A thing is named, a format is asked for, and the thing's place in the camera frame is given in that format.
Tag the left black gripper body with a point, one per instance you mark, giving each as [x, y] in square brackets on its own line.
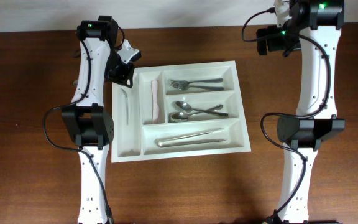
[122, 75]

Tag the white plastic cutlery tray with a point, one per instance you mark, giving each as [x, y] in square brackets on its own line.
[137, 141]

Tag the steel tablespoon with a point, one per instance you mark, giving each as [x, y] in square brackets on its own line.
[187, 108]
[182, 117]

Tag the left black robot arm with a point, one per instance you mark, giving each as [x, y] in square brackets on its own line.
[89, 124]

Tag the long steel tongs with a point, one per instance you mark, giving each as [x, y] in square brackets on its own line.
[201, 137]

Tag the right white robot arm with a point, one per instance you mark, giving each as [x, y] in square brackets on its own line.
[314, 27]

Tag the steel fork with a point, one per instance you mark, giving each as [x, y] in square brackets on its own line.
[184, 87]
[215, 80]

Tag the pink plastic knife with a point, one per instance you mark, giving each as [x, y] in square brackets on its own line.
[155, 106]

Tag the small dark teaspoon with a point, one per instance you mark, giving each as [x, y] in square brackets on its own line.
[126, 99]

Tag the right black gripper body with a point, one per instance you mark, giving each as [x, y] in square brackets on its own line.
[265, 40]

